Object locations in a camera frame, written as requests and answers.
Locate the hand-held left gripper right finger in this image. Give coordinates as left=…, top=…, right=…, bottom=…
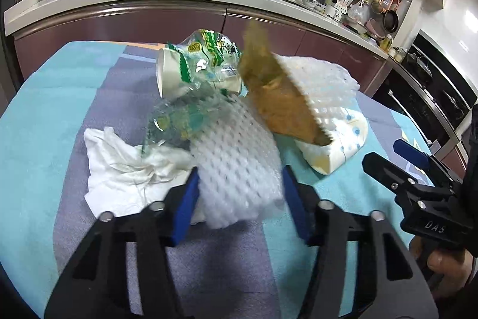
left=282, top=166, right=440, bottom=319

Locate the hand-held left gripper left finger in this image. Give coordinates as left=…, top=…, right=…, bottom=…
left=43, top=167, right=200, bottom=319

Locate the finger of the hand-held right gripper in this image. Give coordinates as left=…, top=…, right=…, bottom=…
left=393, top=140, right=436, bottom=172
left=361, top=152, right=421, bottom=198

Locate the crushed white paper cup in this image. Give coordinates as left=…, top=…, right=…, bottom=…
left=294, top=109, right=370, bottom=175

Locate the white foam net sleeve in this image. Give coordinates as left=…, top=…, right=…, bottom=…
left=274, top=54, right=360, bottom=135
left=190, top=98, right=286, bottom=230

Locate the white tissue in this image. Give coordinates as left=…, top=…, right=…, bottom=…
left=83, top=126, right=206, bottom=226

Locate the green printed plastic wrapper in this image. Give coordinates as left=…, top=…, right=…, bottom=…
left=141, top=100, right=213, bottom=157
left=166, top=29, right=245, bottom=97

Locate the gold snack bag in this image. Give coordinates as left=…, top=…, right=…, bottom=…
left=239, top=19, right=330, bottom=147

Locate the white paper cup blue print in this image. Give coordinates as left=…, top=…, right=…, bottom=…
left=157, top=46, right=243, bottom=100

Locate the person's right hand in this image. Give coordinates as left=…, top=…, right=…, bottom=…
left=409, top=235, right=476, bottom=294

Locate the black built-in oven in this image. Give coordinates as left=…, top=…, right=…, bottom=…
left=373, top=29, right=478, bottom=170

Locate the black frying pan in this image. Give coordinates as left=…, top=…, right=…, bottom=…
left=382, top=9, right=400, bottom=33

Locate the blue striped tablecloth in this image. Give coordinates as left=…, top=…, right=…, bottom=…
left=0, top=40, right=449, bottom=319

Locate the white utensil holder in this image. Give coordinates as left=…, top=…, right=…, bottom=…
left=324, top=0, right=343, bottom=20

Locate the kitchen counter with maroon cabinets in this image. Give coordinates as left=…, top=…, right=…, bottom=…
left=3, top=0, right=397, bottom=99

